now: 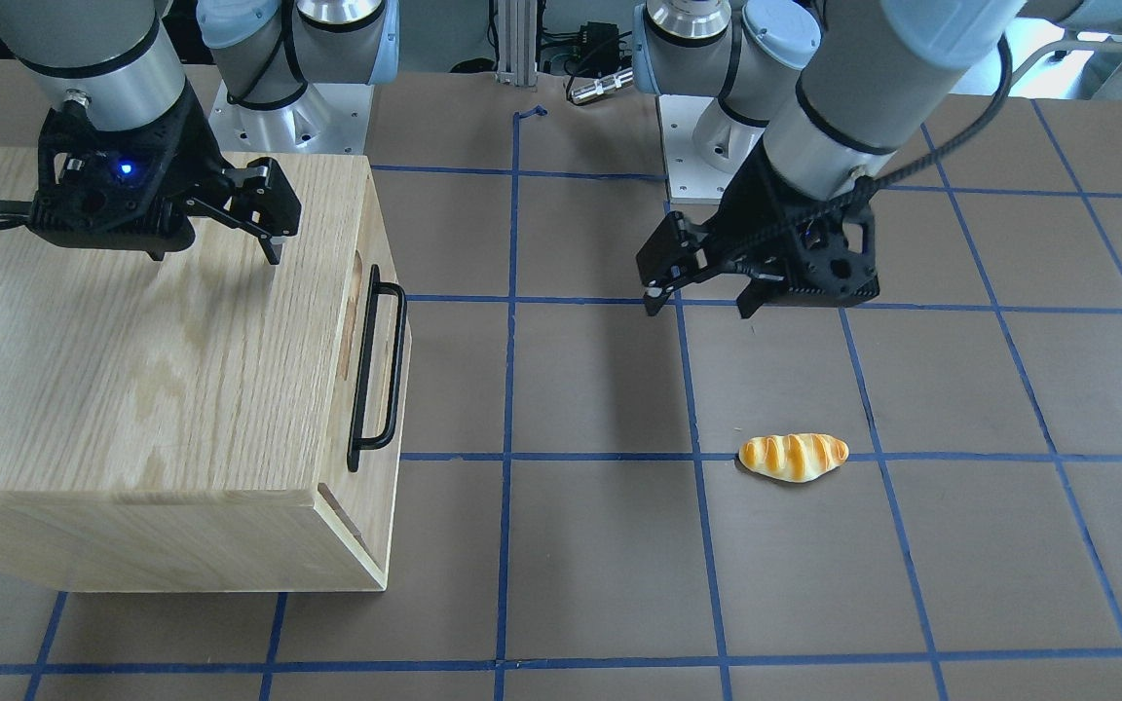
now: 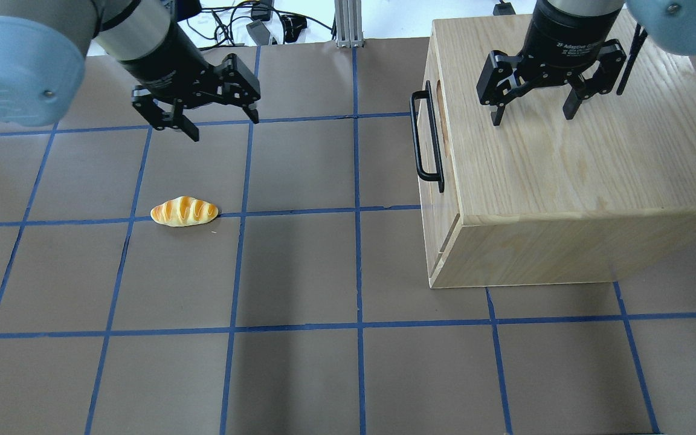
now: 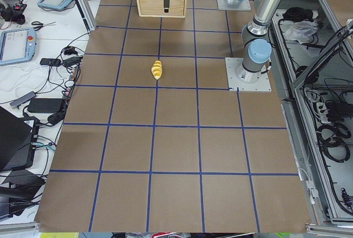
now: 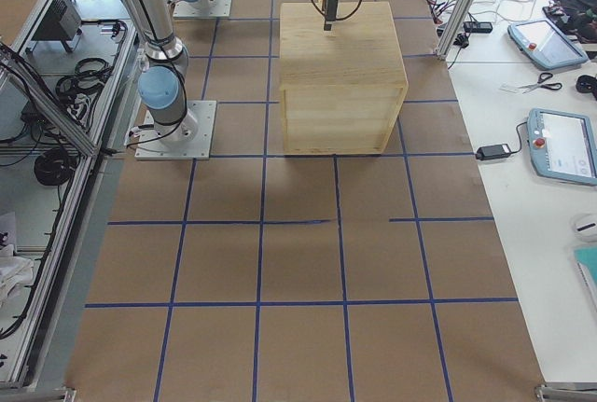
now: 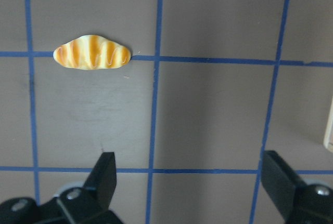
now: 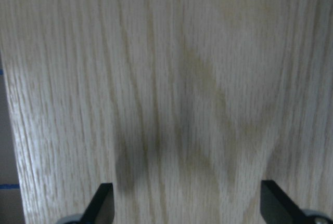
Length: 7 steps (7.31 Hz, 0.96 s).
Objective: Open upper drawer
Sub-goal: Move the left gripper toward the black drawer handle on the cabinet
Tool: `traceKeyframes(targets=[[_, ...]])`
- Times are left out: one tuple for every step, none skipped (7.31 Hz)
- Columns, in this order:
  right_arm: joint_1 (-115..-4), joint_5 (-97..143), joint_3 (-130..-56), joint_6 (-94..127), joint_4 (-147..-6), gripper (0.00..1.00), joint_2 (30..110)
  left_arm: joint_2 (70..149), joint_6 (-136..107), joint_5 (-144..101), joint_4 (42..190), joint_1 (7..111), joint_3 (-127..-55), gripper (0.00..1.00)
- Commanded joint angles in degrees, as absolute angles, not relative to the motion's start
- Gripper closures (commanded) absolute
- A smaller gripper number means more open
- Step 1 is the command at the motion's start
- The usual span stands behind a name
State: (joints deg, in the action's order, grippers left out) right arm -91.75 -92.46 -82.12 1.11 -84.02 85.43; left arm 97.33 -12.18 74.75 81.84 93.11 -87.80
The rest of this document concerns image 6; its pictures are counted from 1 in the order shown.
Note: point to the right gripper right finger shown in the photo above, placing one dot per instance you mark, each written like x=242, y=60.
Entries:
x=277, y=207

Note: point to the wooden drawer cabinet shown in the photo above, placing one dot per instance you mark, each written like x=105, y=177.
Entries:
x=184, y=105

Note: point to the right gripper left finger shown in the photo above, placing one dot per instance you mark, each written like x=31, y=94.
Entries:
x=101, y=208

